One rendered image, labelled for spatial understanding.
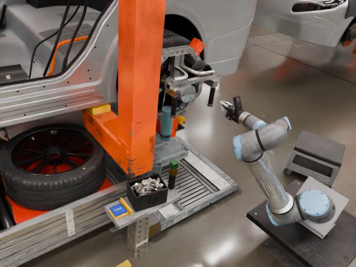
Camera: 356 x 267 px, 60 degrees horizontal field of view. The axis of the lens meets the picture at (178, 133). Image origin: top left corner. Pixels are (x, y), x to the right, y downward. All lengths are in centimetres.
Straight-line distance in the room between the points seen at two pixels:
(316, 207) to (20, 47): 233
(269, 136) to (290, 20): 300
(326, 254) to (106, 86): 170
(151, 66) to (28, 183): 98
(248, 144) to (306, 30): 301
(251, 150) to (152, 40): 70
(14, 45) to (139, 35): 144
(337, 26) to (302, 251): 304
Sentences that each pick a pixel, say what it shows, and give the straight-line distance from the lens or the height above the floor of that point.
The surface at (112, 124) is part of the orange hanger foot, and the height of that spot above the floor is 75.
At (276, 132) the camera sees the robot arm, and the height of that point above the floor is 105.
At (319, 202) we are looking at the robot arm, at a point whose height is 62.
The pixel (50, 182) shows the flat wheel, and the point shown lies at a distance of 196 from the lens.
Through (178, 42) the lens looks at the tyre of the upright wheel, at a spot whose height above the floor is 114.
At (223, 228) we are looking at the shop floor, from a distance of 241.
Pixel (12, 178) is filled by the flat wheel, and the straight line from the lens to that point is 205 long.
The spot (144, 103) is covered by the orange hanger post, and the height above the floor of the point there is 102.
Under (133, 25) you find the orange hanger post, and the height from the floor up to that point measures 142.
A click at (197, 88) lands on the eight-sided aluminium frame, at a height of 78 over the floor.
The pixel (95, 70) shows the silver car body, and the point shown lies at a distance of 208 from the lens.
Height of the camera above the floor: 180
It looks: 33 degrees down
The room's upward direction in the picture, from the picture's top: 7 degrees clockwise
